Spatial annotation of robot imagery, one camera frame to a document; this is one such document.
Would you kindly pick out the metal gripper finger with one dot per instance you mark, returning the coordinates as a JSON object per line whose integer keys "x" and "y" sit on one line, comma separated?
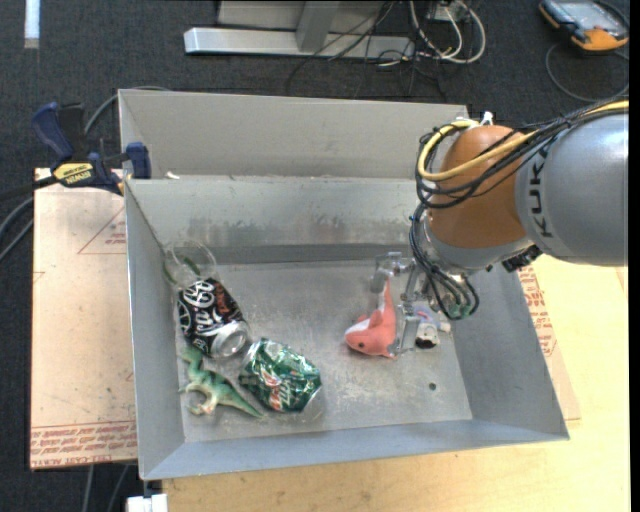
{"x": 408, "y": 330}
{"x": 381, "y": 274}

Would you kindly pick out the white and brown toy animal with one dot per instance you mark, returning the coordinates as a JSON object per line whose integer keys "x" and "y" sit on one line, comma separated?
{"x": 428, "y": 334}

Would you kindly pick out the pink toy dolphin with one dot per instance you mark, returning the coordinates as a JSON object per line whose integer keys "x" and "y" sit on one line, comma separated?
{"x": 372, "y": 332}

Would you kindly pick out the grey metal bin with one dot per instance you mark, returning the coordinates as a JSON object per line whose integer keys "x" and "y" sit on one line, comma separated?
{"x": 320, "y": 310}

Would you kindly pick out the crushed green soda can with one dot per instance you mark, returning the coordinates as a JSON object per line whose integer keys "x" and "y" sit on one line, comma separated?
{"x": 280, "y": 377}

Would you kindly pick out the black soda can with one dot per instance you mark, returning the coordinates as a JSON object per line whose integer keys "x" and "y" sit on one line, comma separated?
{"x": 210, "y": 315}

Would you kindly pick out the green toy dinosaur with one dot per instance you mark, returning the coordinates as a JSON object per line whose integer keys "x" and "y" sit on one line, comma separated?
{"x": 215, "y": 387}

